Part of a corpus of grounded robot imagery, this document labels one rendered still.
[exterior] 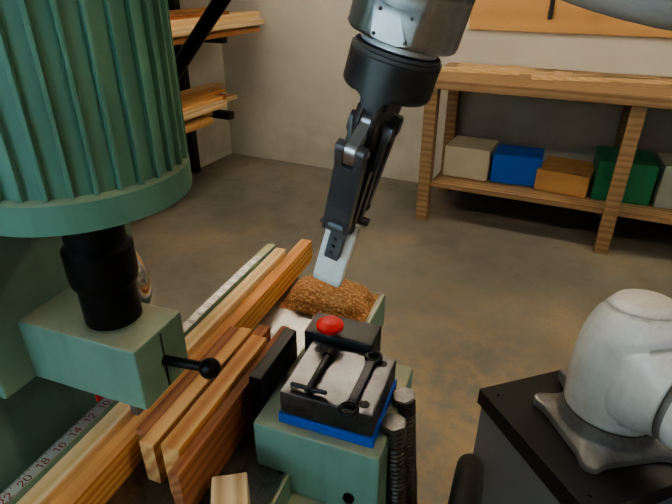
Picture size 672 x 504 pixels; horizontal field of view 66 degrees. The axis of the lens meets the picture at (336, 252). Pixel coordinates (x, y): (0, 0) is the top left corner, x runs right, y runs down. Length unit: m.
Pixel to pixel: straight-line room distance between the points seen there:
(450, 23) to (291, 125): 3.83
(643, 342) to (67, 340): 0.77
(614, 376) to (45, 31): 0.85
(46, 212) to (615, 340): 0.79
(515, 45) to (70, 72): 3.31
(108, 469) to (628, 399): 0.73
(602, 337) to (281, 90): 3.55
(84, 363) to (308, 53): 3.62
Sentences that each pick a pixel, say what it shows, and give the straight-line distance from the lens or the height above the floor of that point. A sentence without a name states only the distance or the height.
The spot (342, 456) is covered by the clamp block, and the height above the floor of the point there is 0.95.
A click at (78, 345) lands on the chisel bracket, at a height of 1.06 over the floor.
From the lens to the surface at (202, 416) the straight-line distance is 0.56.
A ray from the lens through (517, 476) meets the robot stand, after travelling 1.09.
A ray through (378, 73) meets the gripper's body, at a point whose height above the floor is 1.29.
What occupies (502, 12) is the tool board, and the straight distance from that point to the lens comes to 3.55.
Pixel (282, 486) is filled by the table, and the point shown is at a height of 0.90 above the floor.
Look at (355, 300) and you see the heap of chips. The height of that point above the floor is 0.92.
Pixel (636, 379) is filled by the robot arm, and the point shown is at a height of 0.82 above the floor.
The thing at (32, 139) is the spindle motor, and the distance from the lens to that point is 0.39.
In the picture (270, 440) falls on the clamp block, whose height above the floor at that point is 0.94.
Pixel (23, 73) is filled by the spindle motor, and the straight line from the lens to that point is 0.38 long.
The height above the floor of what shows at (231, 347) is 0.95.
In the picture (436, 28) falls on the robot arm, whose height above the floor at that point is 1.33.
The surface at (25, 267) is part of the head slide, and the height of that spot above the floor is 1.12.
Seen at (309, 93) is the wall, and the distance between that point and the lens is 4.08.
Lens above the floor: 1.36
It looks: 28 degrees down
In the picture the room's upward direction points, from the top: straight up
